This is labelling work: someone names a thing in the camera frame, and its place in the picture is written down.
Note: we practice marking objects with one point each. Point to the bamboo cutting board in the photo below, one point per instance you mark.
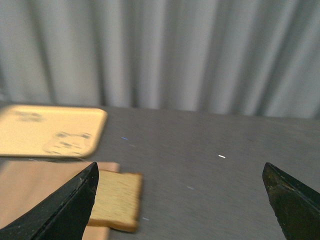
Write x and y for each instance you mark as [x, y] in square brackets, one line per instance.
[24, 184]

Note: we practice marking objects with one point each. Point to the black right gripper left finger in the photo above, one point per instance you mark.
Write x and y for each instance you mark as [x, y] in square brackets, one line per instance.
[63, 215]

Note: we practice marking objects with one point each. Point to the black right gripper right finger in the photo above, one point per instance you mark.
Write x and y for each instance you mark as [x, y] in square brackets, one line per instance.
[295, 205]

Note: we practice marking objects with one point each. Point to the yellow bear tray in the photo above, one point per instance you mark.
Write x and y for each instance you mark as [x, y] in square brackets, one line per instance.
[50, 131]

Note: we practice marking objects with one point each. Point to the grey pleated curtain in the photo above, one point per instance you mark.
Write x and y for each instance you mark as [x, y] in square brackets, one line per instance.
[241, 57]

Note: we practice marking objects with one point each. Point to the brown bread slice top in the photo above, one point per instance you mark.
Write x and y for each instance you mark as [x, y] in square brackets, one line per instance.
[117, 201]

